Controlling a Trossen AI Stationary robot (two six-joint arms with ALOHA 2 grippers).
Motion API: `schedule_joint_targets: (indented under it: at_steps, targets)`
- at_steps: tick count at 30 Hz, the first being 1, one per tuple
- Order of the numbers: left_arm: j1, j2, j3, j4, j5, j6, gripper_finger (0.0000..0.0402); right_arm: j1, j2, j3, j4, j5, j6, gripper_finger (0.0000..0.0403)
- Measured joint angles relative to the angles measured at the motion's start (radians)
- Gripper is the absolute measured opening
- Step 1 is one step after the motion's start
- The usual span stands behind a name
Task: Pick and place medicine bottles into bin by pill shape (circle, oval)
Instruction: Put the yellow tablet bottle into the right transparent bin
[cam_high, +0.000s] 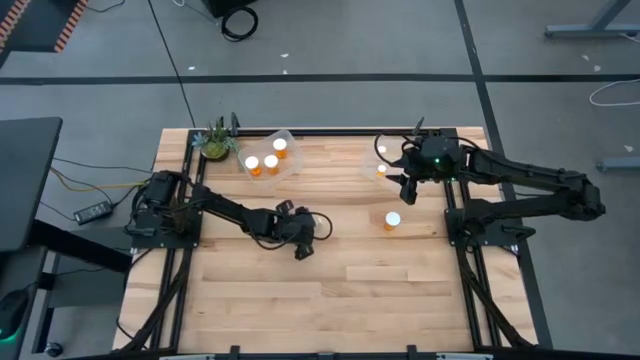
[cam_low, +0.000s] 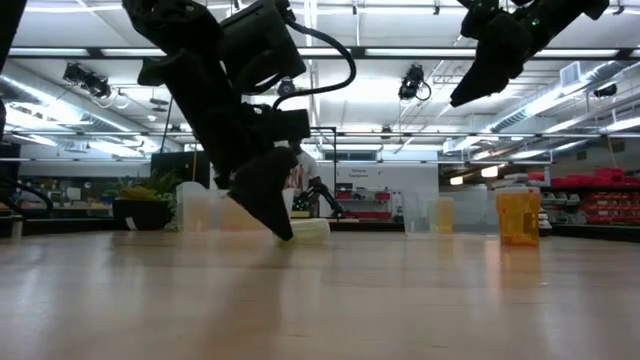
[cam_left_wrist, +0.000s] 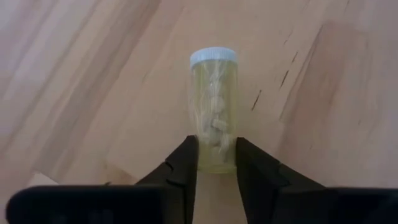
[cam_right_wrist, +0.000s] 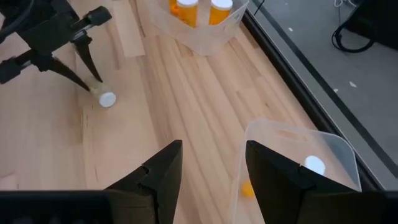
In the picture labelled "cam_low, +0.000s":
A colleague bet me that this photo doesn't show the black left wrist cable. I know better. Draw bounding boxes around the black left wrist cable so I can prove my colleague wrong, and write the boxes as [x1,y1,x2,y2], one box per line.
[272,14,358,111]

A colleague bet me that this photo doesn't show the small potted green plant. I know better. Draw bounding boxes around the small potted green plant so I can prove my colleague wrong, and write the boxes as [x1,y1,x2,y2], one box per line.
[110,168,180,232]

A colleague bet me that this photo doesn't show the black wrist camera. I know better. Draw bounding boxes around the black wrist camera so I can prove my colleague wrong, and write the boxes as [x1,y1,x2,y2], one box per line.
[458,0,501,41]
[218,0,307,95]

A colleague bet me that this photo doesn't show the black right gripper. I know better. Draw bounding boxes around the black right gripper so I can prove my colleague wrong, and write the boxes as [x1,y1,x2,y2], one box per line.
[450,12,544,108]

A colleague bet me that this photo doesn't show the silver ceiling duct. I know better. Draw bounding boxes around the silver ceiling duct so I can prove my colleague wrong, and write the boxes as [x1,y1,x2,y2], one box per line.
[487,59,640,135]

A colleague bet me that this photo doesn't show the red storage bin shelves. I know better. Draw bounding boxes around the red storage bin shelves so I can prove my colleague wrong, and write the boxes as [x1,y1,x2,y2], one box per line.
[527,167,640,226]

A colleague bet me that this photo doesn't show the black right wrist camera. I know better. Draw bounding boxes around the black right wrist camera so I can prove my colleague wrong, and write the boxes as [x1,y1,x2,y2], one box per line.
[458,0,501,41]

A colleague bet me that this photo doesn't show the black ceiling camera rig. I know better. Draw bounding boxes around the black ceiling camera rig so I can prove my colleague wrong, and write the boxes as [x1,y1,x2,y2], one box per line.
[62,62,114,99]

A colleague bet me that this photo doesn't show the person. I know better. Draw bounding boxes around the person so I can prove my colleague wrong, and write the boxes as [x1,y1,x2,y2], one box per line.
[285,142,324,191]

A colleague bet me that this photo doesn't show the black monitor panel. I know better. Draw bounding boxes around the black monitor panel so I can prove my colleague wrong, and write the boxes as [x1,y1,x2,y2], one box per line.
[149,149,212,190]

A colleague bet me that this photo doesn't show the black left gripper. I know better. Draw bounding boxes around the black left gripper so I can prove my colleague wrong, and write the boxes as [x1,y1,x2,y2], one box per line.
[137,34,312,242]

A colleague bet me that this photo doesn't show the white partition panel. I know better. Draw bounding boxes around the white partition panel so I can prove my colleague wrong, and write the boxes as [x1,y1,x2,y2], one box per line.
[337,163,441,221]

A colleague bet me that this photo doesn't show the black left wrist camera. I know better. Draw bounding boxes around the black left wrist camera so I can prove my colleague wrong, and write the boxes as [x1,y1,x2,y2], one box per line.
[218,0,307,95]

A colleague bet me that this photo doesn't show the small pill bottle white cap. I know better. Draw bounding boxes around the small pill bottle white cap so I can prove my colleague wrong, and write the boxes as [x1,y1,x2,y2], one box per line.
[430,196,455,235]
[273,217,332,246]

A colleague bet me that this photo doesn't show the clear plastic bin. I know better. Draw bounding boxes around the clear plastic bin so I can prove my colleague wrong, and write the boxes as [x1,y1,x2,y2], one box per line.
[175,180,297,235]
[402,189,501,235]

